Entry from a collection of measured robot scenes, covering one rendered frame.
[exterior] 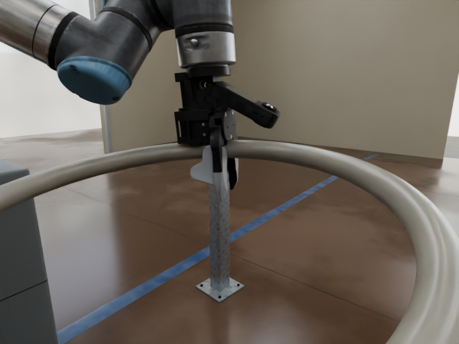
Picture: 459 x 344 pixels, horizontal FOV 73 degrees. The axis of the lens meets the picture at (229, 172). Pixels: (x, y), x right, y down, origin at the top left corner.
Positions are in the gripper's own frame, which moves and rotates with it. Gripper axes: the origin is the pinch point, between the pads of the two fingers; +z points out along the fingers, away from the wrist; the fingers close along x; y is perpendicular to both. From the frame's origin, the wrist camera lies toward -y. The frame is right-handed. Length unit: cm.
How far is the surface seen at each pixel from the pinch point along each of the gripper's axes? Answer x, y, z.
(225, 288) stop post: -97, 39, 91
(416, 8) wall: -556, -154, -122
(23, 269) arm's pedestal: -22, 84, 38
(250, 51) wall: -673, 144, -101
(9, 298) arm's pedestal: -16, 87, 46
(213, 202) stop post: -96, 41, 39
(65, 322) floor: -51, 106, 87
